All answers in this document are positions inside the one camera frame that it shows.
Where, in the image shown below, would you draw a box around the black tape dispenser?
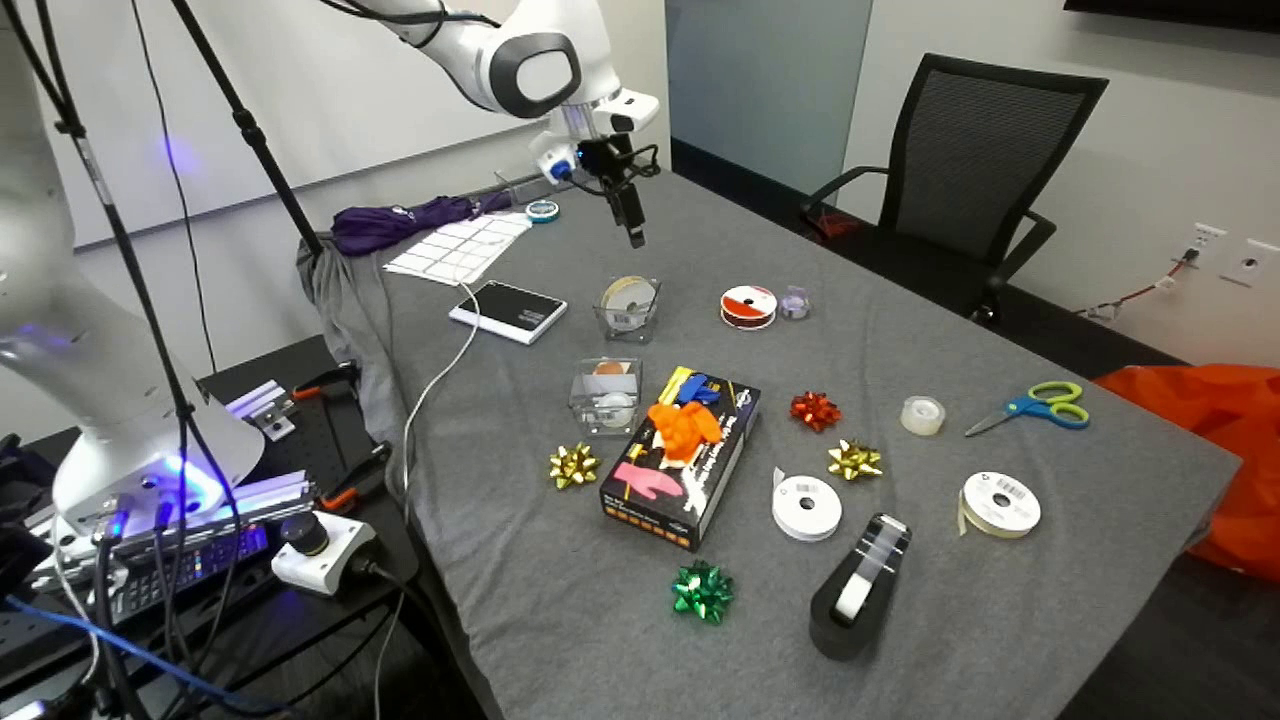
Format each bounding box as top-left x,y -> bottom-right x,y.
806,506 -> 918,664

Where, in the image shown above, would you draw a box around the white ribbon spool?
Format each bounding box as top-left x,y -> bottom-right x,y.
952,465 -> 1047,543
767,465 -> 849,546

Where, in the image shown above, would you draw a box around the black wall screen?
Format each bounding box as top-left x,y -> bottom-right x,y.
1059,0 -> 1280,39

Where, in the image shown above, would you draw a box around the black office chair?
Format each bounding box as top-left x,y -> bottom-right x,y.
798,49 -> 1111,325

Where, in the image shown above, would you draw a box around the grey tablecloth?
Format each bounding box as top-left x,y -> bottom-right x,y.
297,147 -> 1245,720

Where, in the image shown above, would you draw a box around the white charging cable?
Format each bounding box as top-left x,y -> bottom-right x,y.
397,317 -> 490,500

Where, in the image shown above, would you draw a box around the black box of gift bows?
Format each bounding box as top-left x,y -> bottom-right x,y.
595,365 -> 764,556

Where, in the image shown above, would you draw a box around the white wall outlet plate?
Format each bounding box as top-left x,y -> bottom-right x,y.
1182,219 -> 1280,292

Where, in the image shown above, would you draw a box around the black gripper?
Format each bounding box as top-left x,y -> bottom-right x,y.
574,127 -> 664,250

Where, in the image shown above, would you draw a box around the purple ribbon bundle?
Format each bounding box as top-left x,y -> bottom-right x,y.
327,186 -> 521,258

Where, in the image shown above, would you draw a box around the blue green scissors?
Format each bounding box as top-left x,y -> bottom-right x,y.
960,374 -> 1095,443

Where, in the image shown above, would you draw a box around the red gift bow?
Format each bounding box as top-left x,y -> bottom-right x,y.
789,386 -> 845,437

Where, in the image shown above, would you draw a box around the blue gift bow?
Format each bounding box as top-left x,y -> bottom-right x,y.
667,368 -> 725,407

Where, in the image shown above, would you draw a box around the gold gift bow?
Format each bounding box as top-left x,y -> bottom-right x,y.
826,437 -> 890,487
543,438 -> 603,496

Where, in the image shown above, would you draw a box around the white power adapter block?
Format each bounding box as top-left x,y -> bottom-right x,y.
270,506 -> 379,601

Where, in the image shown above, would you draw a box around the white sticker sheet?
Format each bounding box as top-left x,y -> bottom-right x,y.
379,207 -> 535,292

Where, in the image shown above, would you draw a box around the wrist camera white blue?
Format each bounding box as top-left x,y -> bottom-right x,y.
535,134 -> 589,186

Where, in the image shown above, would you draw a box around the silver robot base rail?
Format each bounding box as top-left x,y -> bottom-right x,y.
22,374 -> 318,591

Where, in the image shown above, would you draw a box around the green gift bow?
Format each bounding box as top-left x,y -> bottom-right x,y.
667,556 -> 740,629

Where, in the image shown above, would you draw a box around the orange cloth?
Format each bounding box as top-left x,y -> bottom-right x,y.
1095,359 -> 1280,588

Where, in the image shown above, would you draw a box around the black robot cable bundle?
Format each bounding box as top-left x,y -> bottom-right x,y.
0,0 -> 251,562

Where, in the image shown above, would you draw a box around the black camera stand pole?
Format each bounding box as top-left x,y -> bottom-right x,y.
167,0 -> 327,258

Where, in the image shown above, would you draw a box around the orange ribbon spool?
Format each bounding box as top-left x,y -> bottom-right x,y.
716,279 -> 785,334

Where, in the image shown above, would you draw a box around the orange gift bow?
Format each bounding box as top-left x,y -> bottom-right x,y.
646,394 -> 729,465

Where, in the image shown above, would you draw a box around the white round lid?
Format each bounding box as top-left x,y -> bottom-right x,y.
896,391 -> 952,438

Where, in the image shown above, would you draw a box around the white whiteboard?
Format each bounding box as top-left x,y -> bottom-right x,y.
0,0 -> 556,254

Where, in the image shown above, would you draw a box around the blue cable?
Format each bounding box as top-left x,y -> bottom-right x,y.
0,591 -> 235,713

